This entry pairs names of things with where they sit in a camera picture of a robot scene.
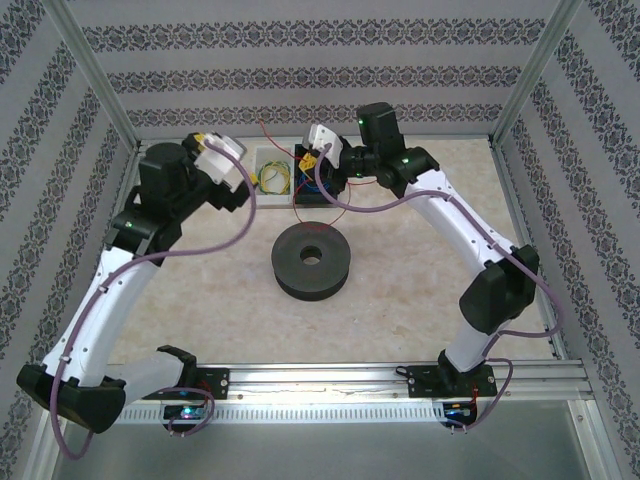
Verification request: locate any aluminium mounting rail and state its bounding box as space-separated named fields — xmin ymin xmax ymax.
xmin=47 ymin=362 xmax=596 ymax=401

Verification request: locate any white plastic bin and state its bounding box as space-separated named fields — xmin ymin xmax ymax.
xmin=252 ymin=145 xmax=296 ymax=209

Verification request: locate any aluminium frame side rail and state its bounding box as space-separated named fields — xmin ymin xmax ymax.
xmin=492 ymin=142 xmax=569 ymax=361
xmin=102 ymin=142 xmax=149 ymax=261

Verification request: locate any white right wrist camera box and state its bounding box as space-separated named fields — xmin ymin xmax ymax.
xmin=306 ymin=123 xmax=345 ymax=174

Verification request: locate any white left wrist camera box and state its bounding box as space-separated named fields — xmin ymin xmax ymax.
xmin=197 ymin=130 xmax=248 ymax=190

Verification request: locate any red wire cable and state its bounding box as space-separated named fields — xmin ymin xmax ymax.
xmin=258 ymin=119 xmax=382 ymax=234

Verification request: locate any yellow wire cable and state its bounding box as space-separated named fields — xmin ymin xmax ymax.
xmin=259 ymin=159 xmax=293 ymax=195

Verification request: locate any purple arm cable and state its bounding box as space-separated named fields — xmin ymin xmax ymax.
xmin=314 ymin=142 xmax=564 ymax=435
xmin=49 ymin=137 xmax=259 ymax=460

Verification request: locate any black plastic bin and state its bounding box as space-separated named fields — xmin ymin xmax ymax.
xmin=293 ymin=143 xmax=347 ymax=207

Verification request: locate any black plastic spool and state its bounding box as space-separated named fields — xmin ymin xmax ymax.
xmin=270 ymin=222 xmax=351 ymax=302

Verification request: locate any blue wire cable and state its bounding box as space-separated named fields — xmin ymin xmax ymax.
xmin=295 ymin=169 xmax=332 ymax=195

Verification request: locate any aluminium frame post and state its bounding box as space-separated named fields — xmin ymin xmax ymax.
xmin=489 ymin=0 xmax=589 ymax=149
xmin=43 ymin=0 xmax=144 ymax=151

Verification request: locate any perforated metal cable tray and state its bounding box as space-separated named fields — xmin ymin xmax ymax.
xmin=112 ymin=403 xmax=449 ymax=425

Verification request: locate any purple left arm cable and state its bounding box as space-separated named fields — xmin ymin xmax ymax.
xmin=49 ymin=137 xmax=259 ymax=460

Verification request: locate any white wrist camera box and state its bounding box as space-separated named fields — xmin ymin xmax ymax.
xmin=306 ymin=123 xmax=345 ymax=174
xmin=197 ymin=130 xmax=248 ymax=190

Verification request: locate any green wire cable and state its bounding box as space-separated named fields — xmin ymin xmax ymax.
xmin=257 ymin=159 xmax=294 ymax=195

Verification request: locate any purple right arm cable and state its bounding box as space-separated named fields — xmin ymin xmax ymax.
xmin=314 ymin=142 xmax=564 ymax=435

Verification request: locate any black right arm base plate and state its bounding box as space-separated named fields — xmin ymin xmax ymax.
xmin=407 ymin=363 xmax=499 ymax=400

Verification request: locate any aluminium frame crossbar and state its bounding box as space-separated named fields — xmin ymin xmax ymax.
xmin=137 ymin=133 xmax=496 ymax=147

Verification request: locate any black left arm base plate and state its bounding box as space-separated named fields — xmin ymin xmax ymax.
xmin=142 ymin=367 xmax=231 ymax=401

